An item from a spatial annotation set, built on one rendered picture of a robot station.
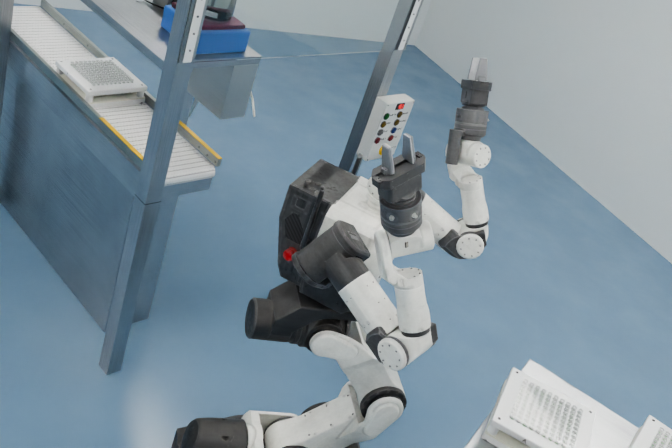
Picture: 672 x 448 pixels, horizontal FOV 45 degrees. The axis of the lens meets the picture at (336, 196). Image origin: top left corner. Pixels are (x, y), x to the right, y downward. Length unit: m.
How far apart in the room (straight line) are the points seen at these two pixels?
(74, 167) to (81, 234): 0.26
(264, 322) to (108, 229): 1.04
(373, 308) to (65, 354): 1.59
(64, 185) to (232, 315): 0.87
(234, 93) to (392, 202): 1.17
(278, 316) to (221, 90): 0.85
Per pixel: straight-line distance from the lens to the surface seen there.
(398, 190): 1.62
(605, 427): 2.44
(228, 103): 2.69
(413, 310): 1.78
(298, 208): 2.05
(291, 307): 2.18
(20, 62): 3.40
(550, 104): 6.19
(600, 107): 5.89
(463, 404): 3.55
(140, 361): 3.19
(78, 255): 3.32
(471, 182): 2.27
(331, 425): 2.56
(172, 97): 2.45
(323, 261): 1.87
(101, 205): 3.09
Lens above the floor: 2.22
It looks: 29 degrees down
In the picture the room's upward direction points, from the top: 20 degrees clockwise
